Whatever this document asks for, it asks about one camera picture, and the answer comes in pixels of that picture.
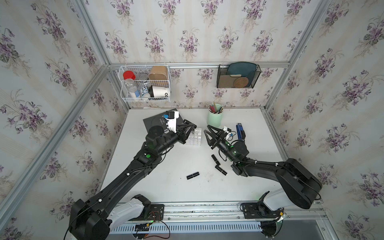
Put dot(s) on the white wire basket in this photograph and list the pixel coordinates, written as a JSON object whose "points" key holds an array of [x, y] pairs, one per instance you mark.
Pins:
{"points": [[143, 83]]}

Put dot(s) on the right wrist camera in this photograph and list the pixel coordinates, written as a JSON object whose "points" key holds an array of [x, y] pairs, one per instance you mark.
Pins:
{"points": [[229, 133]]}

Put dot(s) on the clear plastic bottle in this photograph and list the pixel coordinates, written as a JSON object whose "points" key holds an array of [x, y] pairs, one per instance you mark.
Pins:
{"points": [[132, 88]]}

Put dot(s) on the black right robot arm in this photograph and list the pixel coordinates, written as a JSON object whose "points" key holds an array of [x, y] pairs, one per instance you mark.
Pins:
{"points": [[299, 186]]}

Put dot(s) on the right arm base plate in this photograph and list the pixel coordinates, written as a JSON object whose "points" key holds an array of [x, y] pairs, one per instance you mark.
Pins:
{"points": [[258, 210]]}

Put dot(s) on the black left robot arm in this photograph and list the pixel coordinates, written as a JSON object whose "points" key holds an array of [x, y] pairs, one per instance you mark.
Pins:
{"points": [[91, 219]]}

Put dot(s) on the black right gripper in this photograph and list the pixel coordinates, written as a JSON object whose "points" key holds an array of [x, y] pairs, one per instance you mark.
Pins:
{"points": [[219, 139]]}

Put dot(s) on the black mesh wall holder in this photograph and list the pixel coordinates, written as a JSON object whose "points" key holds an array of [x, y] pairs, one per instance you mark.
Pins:
{"points": [[225, 81]]}

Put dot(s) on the round cork coaster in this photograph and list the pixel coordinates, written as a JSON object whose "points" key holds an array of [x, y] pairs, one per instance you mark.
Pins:
{"points": [[241, 82]]}

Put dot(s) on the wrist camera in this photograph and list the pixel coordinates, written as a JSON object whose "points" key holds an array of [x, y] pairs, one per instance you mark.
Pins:
{"points": [[171, 120], [229, 133]]}

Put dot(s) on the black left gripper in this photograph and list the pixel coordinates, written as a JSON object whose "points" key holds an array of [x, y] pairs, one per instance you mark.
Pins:
{"points": [[183, 135]]}

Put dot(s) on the clear acrylic lipstick organizer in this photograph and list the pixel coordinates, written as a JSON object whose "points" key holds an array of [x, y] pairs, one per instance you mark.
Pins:
{"points": [[195, 137]]}

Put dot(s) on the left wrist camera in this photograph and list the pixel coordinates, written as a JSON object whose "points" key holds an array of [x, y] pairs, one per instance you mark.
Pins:
{"points": [[171, 120]]}

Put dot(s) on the white black cylinder device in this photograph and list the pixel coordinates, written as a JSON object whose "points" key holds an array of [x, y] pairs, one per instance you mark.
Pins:
{"points": [[159, 92]]}

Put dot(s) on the teal folder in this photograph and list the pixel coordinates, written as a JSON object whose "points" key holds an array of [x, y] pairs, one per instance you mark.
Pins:
{"points": [[245, 69]]}

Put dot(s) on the black lipstick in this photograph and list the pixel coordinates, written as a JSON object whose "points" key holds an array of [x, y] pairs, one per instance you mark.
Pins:
{"points": [[221, 170], [191, 176], [215, 160]]}

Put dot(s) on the red lid jar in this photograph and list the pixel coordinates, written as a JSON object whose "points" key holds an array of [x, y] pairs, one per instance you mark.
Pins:
{"points": [[129, 75]]}

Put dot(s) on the green pen cup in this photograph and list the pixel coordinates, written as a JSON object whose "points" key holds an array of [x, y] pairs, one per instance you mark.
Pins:
{"points": [[215, 115]]}

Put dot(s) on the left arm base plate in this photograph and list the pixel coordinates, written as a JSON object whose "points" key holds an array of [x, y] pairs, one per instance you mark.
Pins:
{"points": [[151, 212]]}

